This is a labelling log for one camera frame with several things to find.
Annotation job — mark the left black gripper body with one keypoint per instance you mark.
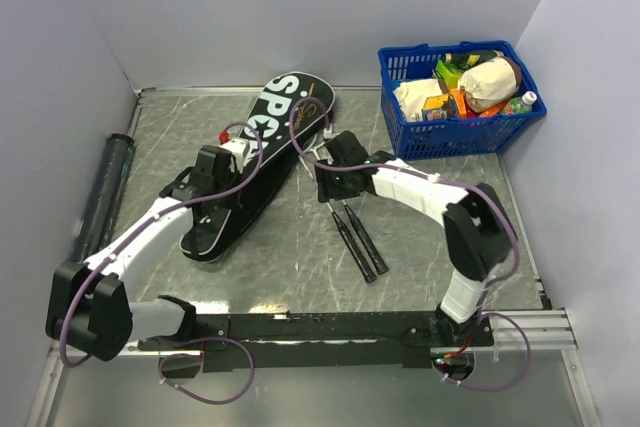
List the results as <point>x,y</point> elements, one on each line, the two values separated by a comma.
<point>232,180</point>

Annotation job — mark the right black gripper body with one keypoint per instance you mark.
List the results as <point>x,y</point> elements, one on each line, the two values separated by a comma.
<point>338,184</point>

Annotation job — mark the black racket bag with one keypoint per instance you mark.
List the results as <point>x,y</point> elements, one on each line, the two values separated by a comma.
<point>219,224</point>

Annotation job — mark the blue plastic basket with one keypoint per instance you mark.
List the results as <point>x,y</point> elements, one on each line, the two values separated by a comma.
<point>453,136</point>

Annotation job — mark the black shuttlecock tube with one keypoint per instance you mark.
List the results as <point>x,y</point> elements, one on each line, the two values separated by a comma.
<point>105,197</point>

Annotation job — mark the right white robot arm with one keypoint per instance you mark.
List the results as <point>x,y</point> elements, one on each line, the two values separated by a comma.
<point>479,236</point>

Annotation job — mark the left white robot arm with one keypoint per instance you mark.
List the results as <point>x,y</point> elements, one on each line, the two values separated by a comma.
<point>89,307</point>

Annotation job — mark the yellow blue snack box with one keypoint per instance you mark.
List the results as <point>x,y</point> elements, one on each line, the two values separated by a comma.
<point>436,107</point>

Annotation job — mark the green snack box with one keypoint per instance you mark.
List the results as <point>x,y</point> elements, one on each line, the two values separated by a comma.
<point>449,73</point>

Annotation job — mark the orange snack box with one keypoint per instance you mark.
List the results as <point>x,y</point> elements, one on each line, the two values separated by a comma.
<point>465,112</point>

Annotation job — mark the dark green bottle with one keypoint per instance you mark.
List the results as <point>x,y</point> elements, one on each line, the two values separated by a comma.
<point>467,60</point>

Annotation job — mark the beige paper bag roll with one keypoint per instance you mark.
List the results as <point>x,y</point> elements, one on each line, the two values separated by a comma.
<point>490,83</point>

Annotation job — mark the green plastic bottle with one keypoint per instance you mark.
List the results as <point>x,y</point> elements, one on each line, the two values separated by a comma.
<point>520,105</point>

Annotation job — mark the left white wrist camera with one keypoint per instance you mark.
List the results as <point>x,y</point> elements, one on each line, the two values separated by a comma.
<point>238,147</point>

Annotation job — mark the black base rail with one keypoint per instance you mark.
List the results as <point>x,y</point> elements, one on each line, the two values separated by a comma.
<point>405,338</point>

